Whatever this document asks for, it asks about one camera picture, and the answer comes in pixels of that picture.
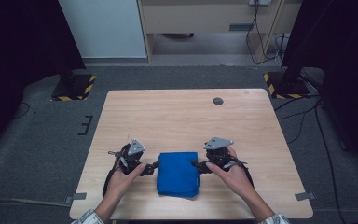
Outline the black branching floor cable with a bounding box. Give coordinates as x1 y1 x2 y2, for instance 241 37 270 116
273 94 322 145

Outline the black stand base striped edge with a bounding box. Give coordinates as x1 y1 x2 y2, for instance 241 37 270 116
50 73 98 103
263 71 311 100

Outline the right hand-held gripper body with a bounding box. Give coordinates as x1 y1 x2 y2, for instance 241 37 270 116
202 136 248 172

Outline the person's left hand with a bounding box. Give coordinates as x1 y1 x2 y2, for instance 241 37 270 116
105 161 148 201

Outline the black curtain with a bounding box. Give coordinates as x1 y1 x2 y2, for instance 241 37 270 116
0 0 87 158
281 0 358 176

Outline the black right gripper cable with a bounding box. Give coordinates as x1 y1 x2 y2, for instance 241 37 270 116
229 155 255 189

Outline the wooden cabinet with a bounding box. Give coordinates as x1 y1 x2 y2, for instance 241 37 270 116
136 0 303 63

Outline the person's right hand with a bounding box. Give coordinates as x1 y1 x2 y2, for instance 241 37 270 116
205 146 255 201

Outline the long black floor cable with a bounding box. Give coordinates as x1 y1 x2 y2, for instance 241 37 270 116
314 98 340 224

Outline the white power strip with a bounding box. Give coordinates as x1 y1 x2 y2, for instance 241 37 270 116
248 0 272 7

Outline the white panel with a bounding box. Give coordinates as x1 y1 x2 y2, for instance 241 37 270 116
58 0 148 60

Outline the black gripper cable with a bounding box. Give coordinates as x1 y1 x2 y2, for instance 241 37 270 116
229 155 255 189
102 148 124 199

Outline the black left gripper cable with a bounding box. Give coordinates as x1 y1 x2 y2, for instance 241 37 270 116
102 148 124 199

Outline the black power cable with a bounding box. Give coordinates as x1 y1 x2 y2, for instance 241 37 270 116
244 2 282 66

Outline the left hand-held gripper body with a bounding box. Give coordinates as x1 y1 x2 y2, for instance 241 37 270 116
107 138 147 175

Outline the grey tape strip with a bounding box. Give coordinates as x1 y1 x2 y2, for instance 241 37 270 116
294 191 318 202
63 191 89 205

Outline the thin black floor cable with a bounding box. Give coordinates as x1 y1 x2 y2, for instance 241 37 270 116
12 101 32 120

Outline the blue towel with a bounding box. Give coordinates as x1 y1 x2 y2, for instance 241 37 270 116
156 151 201 199

